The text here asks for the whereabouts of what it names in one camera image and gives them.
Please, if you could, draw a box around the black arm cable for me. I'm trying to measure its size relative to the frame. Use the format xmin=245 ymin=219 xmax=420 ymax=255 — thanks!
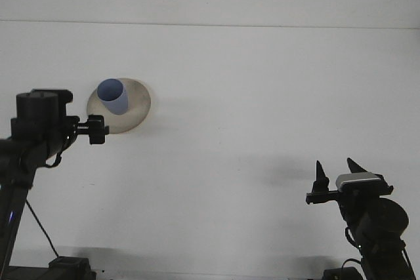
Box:
xmin=25 ymin=151 xmax=63 ymax=258
xmin=341 ymin=226 xmax=364 ymax=273

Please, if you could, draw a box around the pale blue cup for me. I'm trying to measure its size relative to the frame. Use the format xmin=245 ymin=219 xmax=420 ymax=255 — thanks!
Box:
xmin=96 ymin=78 xmax=128 ymax=116

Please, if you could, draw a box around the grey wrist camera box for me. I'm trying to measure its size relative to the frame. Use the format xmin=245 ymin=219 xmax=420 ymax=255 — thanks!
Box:
xmin=334 ymin=171 xmax=387 ymax=192
xmin=30 ymin=88 xmax=74 ymax=104

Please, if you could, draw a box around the pale round plate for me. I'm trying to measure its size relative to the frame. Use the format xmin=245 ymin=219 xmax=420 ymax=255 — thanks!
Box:
xmin=86 ymin=77 xmax=152 ymax=135

